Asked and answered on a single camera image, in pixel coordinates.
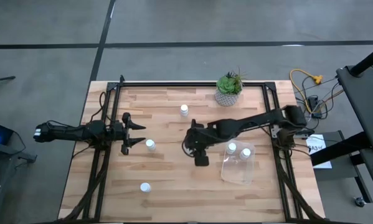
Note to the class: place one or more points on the white pill bottle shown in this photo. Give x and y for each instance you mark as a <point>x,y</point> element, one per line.
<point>245,153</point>
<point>150,145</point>
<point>145,187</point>
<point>231,148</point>
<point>184,110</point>

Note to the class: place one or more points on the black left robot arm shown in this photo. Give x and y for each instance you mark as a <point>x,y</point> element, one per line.
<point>68,132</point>

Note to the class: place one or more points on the black power strip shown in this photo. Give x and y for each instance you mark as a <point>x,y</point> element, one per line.
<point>314,104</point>

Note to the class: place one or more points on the black side table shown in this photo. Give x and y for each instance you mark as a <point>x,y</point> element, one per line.
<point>366,102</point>

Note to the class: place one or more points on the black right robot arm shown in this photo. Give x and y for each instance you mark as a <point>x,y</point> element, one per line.
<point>251,121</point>

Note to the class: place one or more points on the clear plastic basket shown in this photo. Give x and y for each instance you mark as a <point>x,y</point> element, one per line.
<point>239,174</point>

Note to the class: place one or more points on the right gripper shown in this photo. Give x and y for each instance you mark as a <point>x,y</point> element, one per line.
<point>197,138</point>

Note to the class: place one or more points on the black aluminium table frame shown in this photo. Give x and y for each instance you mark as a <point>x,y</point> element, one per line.
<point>189,84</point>

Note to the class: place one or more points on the black tripod leg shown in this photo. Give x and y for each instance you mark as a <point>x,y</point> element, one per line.
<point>1,79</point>

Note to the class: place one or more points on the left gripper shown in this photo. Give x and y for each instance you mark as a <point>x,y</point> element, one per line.
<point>120,132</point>

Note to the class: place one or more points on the white paper sheet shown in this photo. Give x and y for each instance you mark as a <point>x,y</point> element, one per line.
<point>321,155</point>

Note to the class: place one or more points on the succulent in triangle-patterned pot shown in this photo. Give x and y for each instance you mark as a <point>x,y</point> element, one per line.
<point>226,85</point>

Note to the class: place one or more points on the black caster wheel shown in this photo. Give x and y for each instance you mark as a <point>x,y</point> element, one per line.
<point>359,201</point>

